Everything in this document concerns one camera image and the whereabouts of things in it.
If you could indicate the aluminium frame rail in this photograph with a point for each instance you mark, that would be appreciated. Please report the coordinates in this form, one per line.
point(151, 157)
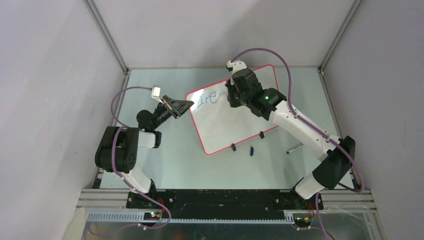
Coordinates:
point(109, 205)

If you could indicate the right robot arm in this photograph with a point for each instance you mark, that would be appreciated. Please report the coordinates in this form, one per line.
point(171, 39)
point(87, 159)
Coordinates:
point(334, 153)

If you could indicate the right controller board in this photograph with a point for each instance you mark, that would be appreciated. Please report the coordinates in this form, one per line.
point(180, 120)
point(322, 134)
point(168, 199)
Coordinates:
point(303, 223)

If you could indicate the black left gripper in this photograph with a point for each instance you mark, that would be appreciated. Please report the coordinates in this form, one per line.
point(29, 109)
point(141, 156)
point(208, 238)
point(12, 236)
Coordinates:
point(179, 107)

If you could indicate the pink-framed whiteboard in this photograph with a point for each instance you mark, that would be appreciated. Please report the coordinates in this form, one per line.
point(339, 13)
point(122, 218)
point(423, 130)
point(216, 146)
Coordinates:
point(218, 125)

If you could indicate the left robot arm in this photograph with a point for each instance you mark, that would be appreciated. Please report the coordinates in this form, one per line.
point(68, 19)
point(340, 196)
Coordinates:
point(118, 148)

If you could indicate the left controller board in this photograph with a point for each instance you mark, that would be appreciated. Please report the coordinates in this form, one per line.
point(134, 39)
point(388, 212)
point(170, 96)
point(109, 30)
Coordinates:
point(152, 216)

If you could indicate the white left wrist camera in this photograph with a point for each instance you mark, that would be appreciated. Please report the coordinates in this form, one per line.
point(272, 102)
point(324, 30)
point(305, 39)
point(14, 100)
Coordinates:
point(156, 92)

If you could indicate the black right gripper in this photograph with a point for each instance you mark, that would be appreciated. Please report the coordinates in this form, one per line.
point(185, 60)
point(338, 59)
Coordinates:
point(231, 87)

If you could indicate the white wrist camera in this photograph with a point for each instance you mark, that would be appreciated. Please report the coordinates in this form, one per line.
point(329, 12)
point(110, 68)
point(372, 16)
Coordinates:
point(156, 92)
point(235, 66)

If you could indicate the controller board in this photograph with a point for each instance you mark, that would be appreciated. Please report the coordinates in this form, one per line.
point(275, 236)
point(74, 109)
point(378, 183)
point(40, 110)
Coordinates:
point(303, 223)
point(152, 216)

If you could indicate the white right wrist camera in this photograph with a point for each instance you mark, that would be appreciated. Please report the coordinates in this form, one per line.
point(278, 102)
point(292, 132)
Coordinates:
point(235, 66)

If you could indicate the black marker pen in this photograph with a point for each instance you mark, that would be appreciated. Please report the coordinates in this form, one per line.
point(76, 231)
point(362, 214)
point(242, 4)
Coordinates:
point(295, 148)

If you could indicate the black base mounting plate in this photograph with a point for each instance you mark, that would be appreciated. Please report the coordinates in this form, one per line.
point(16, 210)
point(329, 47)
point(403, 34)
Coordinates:
point(223, 204)

